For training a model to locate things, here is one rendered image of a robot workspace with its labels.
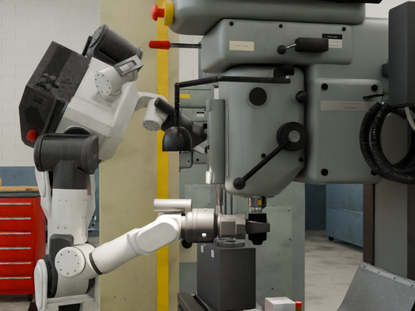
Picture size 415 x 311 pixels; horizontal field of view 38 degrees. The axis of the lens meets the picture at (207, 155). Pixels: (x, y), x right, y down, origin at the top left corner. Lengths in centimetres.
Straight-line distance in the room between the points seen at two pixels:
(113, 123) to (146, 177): 154
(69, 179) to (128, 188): 162
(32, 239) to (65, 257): 440
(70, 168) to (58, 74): 29
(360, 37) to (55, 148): 82
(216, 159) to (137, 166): 174
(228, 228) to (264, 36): 47
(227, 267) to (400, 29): 90
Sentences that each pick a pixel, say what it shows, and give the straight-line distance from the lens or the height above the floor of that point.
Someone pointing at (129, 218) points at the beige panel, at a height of 107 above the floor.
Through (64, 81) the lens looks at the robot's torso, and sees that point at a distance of 174.
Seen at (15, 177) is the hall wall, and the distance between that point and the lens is 1051.
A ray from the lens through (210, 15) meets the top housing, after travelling 142.
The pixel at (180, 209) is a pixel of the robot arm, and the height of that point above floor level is 127.
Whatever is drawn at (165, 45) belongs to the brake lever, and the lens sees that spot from 160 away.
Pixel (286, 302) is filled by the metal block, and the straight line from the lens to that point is 140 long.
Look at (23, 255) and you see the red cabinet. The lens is 603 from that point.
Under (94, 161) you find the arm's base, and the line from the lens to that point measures 164.
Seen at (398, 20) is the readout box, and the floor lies 169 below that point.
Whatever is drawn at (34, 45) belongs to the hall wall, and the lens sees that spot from 1065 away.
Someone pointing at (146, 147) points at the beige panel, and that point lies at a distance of 321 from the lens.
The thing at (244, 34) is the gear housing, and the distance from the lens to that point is 143.
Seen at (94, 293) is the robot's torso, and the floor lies 95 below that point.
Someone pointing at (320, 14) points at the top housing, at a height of 175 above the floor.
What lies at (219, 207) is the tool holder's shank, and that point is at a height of 124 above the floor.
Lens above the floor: 142
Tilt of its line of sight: level
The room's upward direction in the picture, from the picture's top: straight up
